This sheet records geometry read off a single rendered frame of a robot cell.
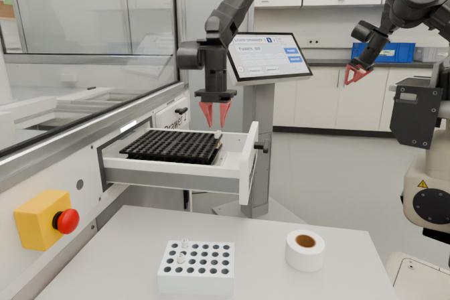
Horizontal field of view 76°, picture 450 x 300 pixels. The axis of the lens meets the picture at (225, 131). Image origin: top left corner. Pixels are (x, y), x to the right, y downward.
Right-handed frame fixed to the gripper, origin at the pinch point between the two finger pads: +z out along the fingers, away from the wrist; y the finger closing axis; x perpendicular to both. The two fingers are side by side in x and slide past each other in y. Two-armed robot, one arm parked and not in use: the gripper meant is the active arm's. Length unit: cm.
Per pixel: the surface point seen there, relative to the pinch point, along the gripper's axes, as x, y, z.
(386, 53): 305, 122, -13
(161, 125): 11.6, -21.9, 4.6
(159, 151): -12.2, -11.3, 4.2
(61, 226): -40.6, -14.2, 7.0
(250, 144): -10.2, 10.8, 1.5
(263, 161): 95, 4, 48
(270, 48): 96, 6, -20
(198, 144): -5.5, -3.4, 4.1
